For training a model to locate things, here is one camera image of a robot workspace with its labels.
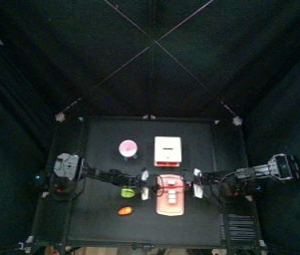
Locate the white sushi roll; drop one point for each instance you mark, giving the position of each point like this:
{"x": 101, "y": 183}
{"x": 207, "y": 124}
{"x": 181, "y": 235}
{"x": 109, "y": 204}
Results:
{"x": 172, "y": 197}

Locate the pink toy cup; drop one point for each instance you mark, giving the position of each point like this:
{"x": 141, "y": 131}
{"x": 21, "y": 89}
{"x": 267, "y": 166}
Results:
{"x": 128, "y": 148}

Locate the green toy food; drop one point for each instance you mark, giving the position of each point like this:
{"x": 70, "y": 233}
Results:
{"x": 128, "y": 192}

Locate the white sushi piece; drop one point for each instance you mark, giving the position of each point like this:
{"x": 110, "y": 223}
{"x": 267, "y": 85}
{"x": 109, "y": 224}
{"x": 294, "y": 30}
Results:
{"x": 172, "y": 182}

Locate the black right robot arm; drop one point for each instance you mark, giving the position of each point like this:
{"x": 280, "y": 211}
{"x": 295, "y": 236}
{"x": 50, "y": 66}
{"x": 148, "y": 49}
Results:
{"x": 253, "y": 171}

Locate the grey table clamp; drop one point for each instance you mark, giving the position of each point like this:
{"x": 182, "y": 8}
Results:
{"x": 26, "y": 245}

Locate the orange toy food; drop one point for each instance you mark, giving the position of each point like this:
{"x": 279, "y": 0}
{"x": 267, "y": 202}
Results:
{"x": 125, "y": 210}

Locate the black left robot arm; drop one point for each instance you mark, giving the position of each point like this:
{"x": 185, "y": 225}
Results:
{"x": 105, "y": 175}

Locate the pink cutting board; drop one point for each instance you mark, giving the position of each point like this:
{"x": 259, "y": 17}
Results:
{"x": 170, "y": 207}

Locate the red toy knife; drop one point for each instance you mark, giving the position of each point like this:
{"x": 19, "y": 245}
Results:
{"x": 177, "y": 188}

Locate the white and red toy box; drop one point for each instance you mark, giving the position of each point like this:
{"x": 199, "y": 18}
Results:
{"x": 168, "y": 150}

